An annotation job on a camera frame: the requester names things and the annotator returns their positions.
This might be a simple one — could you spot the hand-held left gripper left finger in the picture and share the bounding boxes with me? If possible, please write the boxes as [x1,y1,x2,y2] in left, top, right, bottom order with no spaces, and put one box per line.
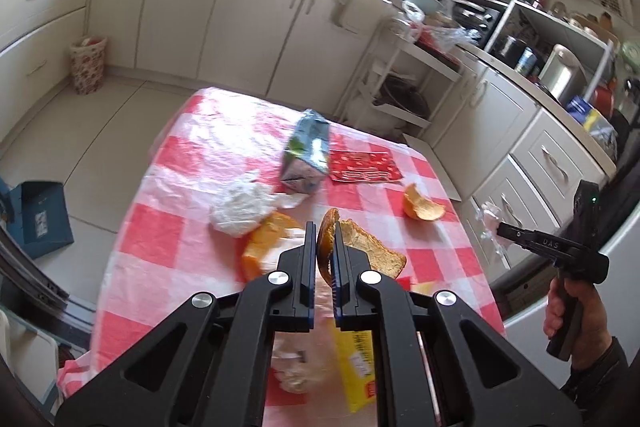
[55,221,317,427]

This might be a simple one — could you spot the person's right hand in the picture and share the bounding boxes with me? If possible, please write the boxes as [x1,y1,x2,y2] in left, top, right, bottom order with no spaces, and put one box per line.
[544,279,614,371]

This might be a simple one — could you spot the black gas stove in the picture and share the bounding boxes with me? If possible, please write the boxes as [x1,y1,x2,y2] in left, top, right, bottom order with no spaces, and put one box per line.
[445,0,506,50]

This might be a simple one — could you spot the red container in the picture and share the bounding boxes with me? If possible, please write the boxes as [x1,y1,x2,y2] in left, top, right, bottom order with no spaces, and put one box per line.
[594,86,617,110]

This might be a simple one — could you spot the clear plastic bag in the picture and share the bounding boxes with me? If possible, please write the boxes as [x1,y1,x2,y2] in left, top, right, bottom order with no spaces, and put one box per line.
[272,334,336,395]

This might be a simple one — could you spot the silver toaster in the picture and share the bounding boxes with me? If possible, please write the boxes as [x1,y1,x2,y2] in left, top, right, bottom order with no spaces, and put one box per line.
[539,44,588,102]

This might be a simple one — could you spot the blue box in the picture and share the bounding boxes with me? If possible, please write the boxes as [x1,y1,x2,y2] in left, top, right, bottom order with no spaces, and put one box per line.
[0,177,75,260]

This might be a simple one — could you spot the thick orange peel chunk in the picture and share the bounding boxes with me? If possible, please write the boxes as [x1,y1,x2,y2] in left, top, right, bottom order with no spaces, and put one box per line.
[241,212,307,283]

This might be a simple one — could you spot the white base cabinets with doors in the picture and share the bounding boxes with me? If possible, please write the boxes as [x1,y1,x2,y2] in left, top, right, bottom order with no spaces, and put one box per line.
[0,0,401,75]

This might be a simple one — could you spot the red printed wrapper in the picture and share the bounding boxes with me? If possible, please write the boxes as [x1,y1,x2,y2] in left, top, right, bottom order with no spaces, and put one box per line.
[327,147,404,182]

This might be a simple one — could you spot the white counter shelf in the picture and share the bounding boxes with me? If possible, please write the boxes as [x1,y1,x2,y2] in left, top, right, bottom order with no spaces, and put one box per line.
[482,0,621,82]

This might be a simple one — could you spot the white plastic bag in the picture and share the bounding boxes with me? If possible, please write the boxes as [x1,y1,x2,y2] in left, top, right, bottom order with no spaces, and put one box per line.
[209,172,311,238]

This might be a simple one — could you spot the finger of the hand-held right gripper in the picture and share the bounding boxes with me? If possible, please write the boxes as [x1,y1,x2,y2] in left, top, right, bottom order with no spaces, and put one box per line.
[496,223,583,258]

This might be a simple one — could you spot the white base cabinets with drawers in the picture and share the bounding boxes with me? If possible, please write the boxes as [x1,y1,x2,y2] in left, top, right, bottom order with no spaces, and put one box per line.
[430,52,617,268]

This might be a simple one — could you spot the blue yellow package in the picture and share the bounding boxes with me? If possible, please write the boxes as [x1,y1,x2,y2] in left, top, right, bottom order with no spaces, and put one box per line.
[566,95,621,160]

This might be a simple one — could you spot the black jar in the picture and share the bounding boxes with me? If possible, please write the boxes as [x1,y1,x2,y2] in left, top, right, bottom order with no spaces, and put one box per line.
[500,35,525,66]

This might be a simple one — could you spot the black pot in cart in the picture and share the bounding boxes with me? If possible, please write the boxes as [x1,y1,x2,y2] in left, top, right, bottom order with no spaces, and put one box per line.
[372,74,431,120]

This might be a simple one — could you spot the crumpled plastic bags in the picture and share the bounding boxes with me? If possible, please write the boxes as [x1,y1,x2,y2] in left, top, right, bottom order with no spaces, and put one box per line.
[400,1,483,50]

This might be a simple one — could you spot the glass jar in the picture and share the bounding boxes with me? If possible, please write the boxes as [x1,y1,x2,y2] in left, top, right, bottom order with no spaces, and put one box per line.
[515,47,537,75]

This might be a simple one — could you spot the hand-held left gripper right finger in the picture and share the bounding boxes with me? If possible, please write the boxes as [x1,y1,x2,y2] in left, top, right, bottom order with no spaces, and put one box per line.
[332,219,583,427]

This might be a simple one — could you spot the floral waste basket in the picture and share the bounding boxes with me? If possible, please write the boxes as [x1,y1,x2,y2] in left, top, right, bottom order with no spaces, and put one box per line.
[69,36,107,95]

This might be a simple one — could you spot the small curled orange peel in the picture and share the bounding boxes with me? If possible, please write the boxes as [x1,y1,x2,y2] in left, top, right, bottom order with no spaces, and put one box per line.
[403,183,447,222]

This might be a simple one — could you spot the crushed blue green carton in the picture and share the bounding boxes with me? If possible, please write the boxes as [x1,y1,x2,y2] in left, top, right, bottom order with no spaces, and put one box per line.
[280,108,331,195]

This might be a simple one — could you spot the yellow packet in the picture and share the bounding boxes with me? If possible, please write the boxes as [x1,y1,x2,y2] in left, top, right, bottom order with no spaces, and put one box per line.
[327,279,379,414]

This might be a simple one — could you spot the person's right forearm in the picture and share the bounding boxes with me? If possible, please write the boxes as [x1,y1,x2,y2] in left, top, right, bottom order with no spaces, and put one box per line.
[560,337,632,410]

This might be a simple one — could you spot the clear plastic wrapper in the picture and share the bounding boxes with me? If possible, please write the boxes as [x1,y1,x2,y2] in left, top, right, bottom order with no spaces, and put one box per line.
[472,201,507,258]

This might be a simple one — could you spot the white shelf cart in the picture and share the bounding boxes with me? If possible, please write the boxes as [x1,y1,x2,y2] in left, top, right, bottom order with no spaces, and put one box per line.
[345,14,463,140]

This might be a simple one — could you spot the red white checkered tablecloth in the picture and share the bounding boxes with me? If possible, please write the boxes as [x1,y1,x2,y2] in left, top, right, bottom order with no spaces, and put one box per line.
[57,87,506,427]

